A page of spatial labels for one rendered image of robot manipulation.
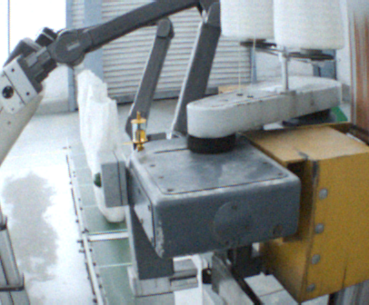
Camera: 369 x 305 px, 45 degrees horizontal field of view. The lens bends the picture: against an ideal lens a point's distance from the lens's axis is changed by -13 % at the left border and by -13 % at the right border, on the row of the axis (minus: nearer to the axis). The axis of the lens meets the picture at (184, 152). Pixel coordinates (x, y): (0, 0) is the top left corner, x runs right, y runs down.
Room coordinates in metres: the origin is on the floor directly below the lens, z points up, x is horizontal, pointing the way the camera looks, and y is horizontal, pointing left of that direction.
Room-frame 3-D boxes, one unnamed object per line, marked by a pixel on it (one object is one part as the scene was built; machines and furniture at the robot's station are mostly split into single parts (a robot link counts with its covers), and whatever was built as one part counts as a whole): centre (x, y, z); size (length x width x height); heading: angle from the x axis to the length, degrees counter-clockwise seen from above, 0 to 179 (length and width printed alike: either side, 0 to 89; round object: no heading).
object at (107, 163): (0.89, 0.14, 1.28); 0.08 x 0.05 x 0.09; 15
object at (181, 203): (0.82, -0.03, 1.21); 0.30 x 0.25 x 0.30; 15
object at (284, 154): (0.90, -0.16, 1.26); 0.22 x 0.05 x 0.16; 15
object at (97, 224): (3.61, 0.65, 0.33); 2.21 x 0.39 x 0.09; 15
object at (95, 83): (3.63, 0.65, 0.74); 0.47 x 0.22 x 0.72; 16
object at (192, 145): (0.90, -0.05, 1.35); 0.09 x 0.09 x 0.03
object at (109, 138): (2.91, 0.47, 0.74); 0.47 x 0.22 x 0.72; 13
